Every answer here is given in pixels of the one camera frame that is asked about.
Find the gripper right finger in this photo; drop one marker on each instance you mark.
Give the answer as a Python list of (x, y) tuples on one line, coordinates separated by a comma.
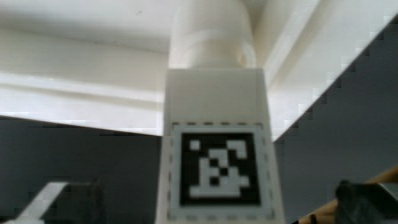
[(366, 203)]

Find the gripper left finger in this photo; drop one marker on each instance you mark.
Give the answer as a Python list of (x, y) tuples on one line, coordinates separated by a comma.
[(66, 204)]

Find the white table leg with tag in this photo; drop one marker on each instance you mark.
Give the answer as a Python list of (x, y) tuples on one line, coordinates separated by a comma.
[(219, 185)]

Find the white square tabletop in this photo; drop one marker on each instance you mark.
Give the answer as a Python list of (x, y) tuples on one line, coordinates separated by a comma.
[(87, 50)]

